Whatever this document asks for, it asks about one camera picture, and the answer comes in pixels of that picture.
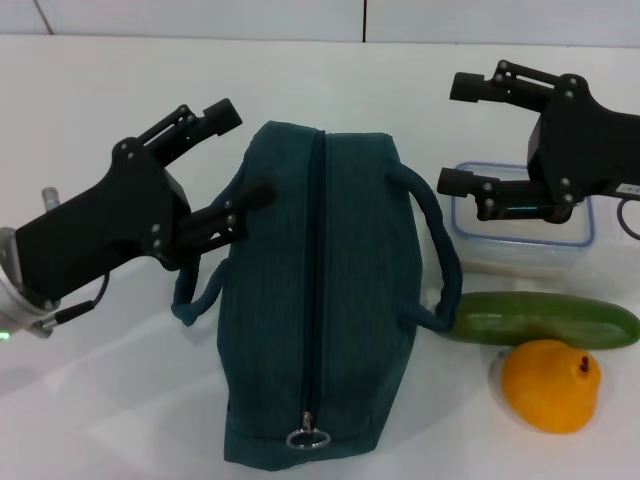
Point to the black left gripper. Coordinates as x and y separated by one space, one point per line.
100 220

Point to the clear plastic blue-rimmed food container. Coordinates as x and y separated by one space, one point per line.
520 250

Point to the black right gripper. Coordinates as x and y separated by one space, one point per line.
580 150

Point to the green cucumber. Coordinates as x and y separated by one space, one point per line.
540 320

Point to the orange pear-shaped fruit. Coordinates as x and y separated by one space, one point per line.
550 390

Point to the dark teal fabric lunch bag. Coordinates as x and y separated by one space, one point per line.
320 280

